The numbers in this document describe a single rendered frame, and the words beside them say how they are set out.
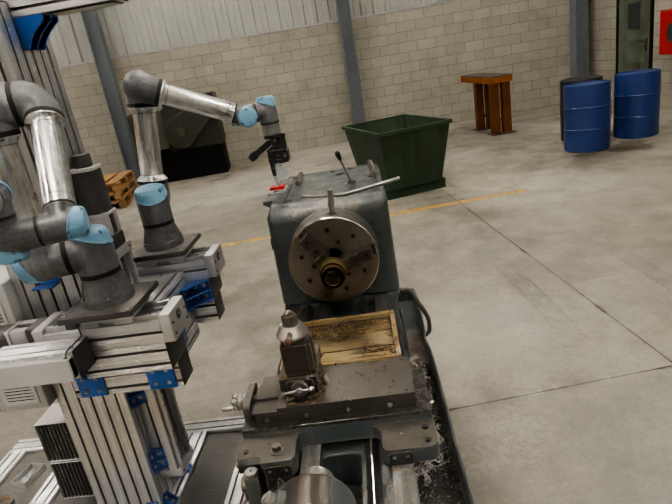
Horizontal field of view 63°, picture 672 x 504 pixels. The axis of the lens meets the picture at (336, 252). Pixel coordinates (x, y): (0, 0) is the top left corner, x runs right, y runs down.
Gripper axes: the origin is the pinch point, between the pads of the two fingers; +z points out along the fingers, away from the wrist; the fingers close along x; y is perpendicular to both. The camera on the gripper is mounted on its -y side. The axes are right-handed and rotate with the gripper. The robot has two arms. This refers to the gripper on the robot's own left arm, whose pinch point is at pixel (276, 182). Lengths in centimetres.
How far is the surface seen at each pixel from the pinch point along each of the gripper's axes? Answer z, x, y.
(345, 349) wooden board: 39, -77, 24
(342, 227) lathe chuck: 8, -50, 27
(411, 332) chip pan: 74, -9, 48
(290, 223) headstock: 8.7, -34.5, 7.8
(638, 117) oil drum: 99, 558, 422
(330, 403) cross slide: 31, -116, 21
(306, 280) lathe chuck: 26, -50, 12
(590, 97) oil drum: 56, 516, 340
